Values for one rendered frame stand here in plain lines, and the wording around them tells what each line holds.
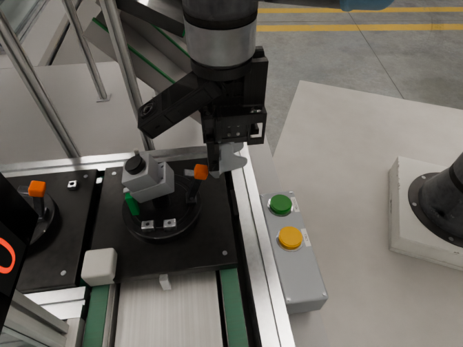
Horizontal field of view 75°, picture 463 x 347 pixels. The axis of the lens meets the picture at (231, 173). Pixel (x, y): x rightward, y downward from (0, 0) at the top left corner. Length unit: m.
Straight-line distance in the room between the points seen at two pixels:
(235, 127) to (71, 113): 0.72
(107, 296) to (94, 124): 0.56
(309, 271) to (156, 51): 0.55
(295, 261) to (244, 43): 0.35
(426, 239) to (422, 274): 0.07
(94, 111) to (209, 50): 0.73
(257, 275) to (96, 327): 0.25
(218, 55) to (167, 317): 0.40
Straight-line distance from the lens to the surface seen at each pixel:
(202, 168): 0.49
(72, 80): 1.19
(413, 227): 0.70
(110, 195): 0.62
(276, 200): 0.57
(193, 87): 0.36
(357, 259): 0.68
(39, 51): 1.43
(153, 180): 0.47
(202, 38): 0.32
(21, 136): 1.03
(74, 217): 0.62
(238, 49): 0.33
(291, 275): 0.52
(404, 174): 0.78
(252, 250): 0.53
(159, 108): 0.38
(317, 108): 0.98
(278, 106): 2.40
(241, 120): 0.38
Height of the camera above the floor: 1.44
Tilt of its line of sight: 50 degrees down
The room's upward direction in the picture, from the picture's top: straight up
